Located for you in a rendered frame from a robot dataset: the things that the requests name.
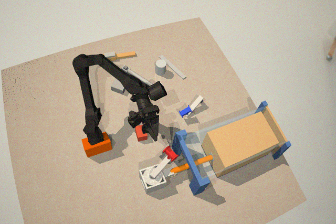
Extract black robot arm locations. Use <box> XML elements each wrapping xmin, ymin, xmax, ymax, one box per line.
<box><xmin>72</xmin><ymin>54</ymin><xmax>167</xmax><ymax>145</ymax></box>

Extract clear-panelled rack with blue frame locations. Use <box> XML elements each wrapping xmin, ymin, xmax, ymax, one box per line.
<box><xmin>180</xmin><ymin>101</ymin><xmax>291</xmax><ymax>194</ymax></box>

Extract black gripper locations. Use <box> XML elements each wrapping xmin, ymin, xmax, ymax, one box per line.
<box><xmin>138</xmin><ymin>102</ymin><xmax>160</xmax><ymax>142</ymax></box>

